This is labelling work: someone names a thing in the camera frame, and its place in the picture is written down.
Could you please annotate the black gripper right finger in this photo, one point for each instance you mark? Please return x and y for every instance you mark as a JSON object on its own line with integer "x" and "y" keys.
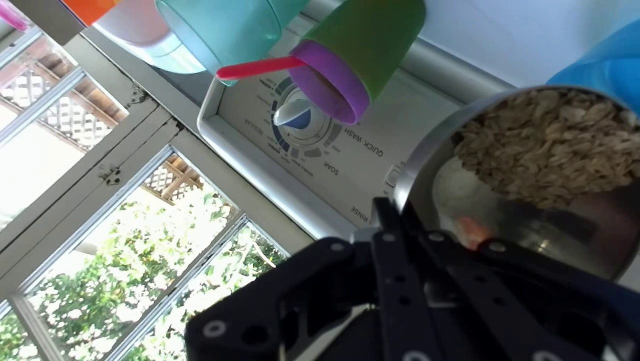
{"x": 504, "y": 315}

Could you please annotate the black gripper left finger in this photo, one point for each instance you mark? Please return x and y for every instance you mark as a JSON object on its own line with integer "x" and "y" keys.
{"x": 407, "y": 326}

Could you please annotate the silver metal bowl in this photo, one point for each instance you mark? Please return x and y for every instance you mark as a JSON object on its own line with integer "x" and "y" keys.
{"x": 596, "y": 233}

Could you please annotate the beige grains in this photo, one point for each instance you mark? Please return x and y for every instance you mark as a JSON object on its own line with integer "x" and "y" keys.
{"x": 553, "y": 146}

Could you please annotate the washer control dial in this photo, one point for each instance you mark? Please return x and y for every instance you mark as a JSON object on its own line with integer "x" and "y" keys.
{"x": 298, "y": 124}

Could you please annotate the white washing machine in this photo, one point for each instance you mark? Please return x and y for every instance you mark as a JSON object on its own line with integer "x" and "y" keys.
{"x": 466, "y": 51}

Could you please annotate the green cup with purple rim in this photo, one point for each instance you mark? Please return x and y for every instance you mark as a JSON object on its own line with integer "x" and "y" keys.
{"x": 352, "y": 52}

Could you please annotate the teal plastic cup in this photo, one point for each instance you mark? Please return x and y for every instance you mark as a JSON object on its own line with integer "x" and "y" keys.
{"x": 223, "y": 32}

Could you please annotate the orange Tide detergent box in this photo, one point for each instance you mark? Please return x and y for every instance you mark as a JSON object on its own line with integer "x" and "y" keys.
{"x": 88, "y": 10}

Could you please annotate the white window frame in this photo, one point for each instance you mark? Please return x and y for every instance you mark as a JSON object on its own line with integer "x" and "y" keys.
{"x": 147, "y": 229}

